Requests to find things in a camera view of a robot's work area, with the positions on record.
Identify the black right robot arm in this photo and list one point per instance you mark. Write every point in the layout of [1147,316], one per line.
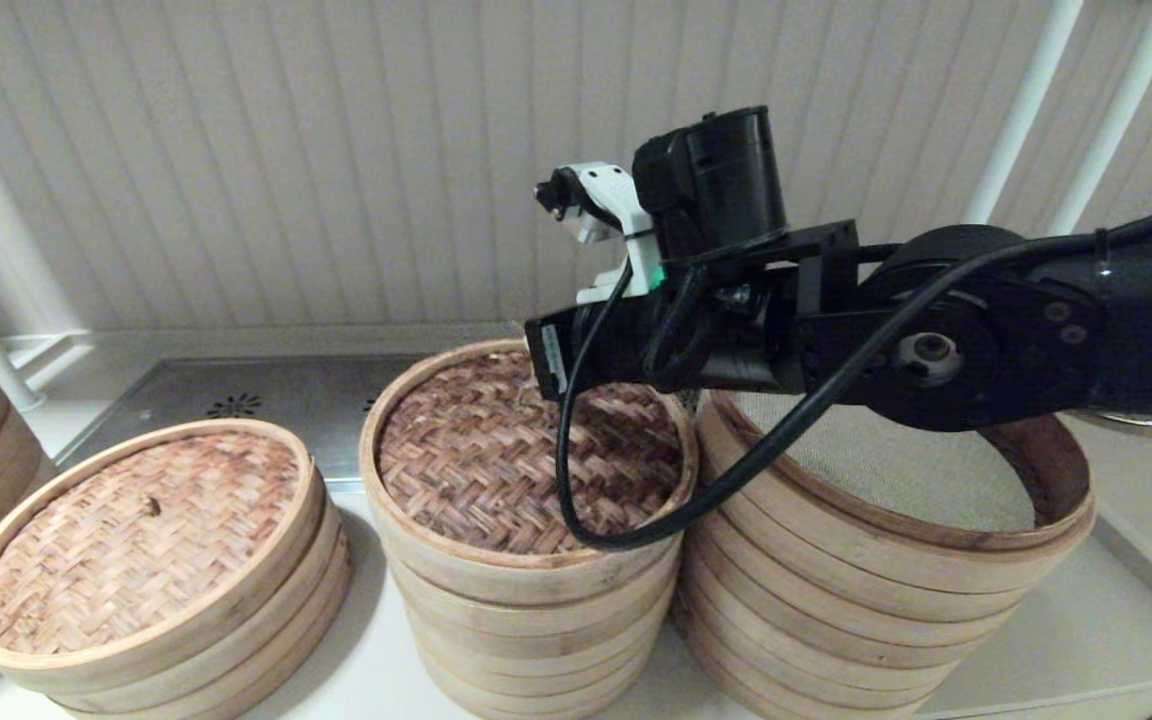
[1136,320]

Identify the narrow bamboo steamer stack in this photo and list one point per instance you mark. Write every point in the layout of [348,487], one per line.
[526,650]

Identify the dark woven bamboo steamer lid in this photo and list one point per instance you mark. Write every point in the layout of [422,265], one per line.
[476,450]

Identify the beige cabinet door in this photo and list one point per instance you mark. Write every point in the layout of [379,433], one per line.
[1036,708]

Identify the beige mesh liner cloth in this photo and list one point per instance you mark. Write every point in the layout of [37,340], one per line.
[886,470]

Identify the steel vent plate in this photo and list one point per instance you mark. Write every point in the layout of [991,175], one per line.
[186,390]

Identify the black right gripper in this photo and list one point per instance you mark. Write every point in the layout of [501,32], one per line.
[616,345]

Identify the tall wide bamboo steamer stack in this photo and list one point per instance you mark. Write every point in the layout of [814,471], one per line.
[836,620]

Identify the round metal plate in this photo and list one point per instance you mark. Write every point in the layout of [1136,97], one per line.
[1136,426]

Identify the pale woven bamboo steamer lid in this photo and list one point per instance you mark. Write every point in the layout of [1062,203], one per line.
[136,540]

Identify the white mounted wrist camera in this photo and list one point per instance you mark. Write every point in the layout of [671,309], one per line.
[616,195]

